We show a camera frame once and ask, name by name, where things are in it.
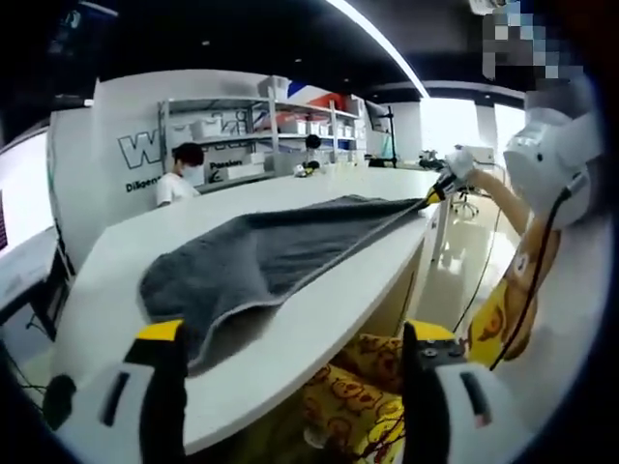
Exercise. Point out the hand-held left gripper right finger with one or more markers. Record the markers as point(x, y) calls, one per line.
point(450, 411)

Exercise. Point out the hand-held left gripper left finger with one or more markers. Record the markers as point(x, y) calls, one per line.
point(135, 401)

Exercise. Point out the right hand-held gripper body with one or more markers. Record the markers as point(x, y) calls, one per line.
point(460, 162)

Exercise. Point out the grey towel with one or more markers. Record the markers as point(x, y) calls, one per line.
point(290, 241)

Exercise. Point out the office chair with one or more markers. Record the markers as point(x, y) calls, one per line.
point(465, 200)

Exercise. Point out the monitor on black stand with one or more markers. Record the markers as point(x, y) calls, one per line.
point(379, 118)

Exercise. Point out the yellow printed clothing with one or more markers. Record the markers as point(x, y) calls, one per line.
point(358, 401)

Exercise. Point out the ceiling light strip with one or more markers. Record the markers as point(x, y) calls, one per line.
point(387, 43)

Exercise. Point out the red blue white banner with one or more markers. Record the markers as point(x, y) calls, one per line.
point(309, 92)

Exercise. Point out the white table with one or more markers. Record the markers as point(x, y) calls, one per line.
point(314, 316)

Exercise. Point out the white side desk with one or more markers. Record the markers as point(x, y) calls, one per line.
point(29, 270)

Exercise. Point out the metal shelving rack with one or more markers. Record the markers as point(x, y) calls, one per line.
point(271, 135)

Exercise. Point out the row of white storage boxes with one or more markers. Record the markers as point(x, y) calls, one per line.
point(208, 126)

